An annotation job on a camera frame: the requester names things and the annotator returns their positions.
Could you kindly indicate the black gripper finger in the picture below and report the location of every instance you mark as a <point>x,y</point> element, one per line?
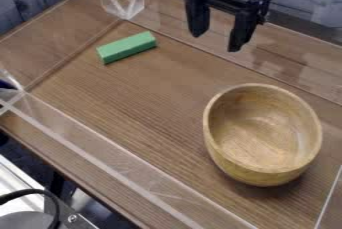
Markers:
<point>245,25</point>
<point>198,16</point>

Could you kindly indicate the green rectangular block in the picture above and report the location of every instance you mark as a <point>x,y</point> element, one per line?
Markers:
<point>126,47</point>

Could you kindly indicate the brown wooden bowl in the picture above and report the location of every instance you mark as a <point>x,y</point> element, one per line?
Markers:
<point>262,134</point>

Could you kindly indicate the clear acrylic front barrier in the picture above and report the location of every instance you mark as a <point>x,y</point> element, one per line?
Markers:
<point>155,200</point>

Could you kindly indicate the clear acrylic corner bracket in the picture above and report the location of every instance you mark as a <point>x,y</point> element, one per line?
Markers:
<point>125,9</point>

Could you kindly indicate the grey metal mount plate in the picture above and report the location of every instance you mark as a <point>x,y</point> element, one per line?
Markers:
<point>71,219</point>

